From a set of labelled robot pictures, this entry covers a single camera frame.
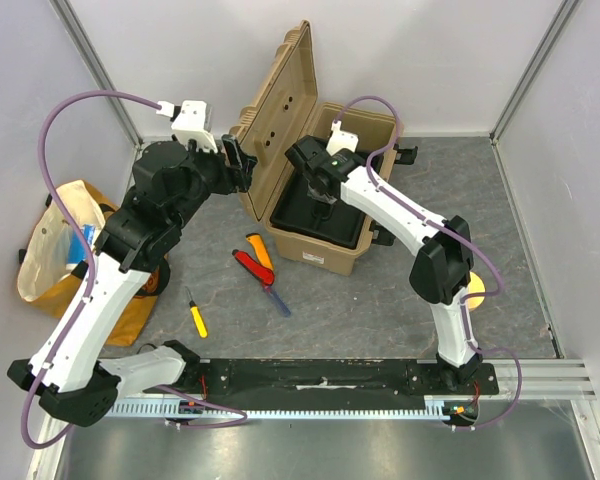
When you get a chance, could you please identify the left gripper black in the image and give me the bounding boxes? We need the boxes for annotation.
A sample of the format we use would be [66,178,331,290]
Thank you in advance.
[170,134,259,230]

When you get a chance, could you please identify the black toolbox tray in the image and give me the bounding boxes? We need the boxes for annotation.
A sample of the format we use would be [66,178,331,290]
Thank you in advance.
[269,170,366,249]

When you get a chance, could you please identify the tan plastic toolbox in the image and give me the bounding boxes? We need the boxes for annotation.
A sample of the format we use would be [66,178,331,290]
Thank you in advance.
[230,20,403,276]

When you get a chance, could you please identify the orange utility knife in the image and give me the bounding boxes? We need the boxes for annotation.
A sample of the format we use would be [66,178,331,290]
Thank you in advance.
[246,233,274,271]

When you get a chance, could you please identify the red utility knife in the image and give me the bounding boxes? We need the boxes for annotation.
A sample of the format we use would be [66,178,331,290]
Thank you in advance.
[232,249,275,286]

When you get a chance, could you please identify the blue handle screwdriver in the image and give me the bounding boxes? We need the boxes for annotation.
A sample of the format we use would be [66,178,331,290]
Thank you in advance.
[263,285,291,318]

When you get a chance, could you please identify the yellow handle screwdriver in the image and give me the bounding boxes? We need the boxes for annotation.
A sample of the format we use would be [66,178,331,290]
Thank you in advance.
[185,287,208,339]

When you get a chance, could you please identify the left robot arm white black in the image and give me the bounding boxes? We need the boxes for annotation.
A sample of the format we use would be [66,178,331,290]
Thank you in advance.
[7,134,258,427]

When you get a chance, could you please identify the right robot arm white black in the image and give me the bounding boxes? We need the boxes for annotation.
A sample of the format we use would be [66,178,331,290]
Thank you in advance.
[285,136,482,394]

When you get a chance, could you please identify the round yellow sponge disc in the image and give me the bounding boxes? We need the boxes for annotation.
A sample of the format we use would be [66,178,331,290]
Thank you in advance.
[466,271,486,312]

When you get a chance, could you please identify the blue white packet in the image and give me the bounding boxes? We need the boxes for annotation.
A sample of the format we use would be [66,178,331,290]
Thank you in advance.
[66,224,99,272]

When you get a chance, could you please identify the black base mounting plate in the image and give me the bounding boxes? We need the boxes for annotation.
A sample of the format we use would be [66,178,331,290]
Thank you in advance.
[176,358,499,396]

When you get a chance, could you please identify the yellow tote bag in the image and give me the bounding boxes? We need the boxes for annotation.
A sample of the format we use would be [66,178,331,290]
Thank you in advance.
[17,180,171,347]

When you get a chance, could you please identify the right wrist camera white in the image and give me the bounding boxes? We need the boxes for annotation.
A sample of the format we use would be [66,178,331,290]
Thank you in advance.
[326,120,359,156]

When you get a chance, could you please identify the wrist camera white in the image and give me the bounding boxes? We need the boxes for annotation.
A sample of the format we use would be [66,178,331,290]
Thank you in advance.
[326,120,359,156]
[157,100,218,153]

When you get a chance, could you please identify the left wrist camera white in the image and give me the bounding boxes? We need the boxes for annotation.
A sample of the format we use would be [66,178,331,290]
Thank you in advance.
[157,100,218,153]

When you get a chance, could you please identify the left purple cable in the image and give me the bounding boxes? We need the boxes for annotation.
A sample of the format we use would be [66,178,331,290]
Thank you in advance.
[20,91,249,450]

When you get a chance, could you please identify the purple cable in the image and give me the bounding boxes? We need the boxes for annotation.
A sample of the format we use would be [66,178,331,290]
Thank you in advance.
[20,91,249,450]
[332,94,524,432]

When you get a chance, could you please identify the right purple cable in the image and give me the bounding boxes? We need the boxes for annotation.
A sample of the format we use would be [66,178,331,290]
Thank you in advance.
[332,94,524,432]

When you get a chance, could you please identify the slotted cable duct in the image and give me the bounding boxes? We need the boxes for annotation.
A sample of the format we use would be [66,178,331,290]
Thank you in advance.
[105,394,450,421]

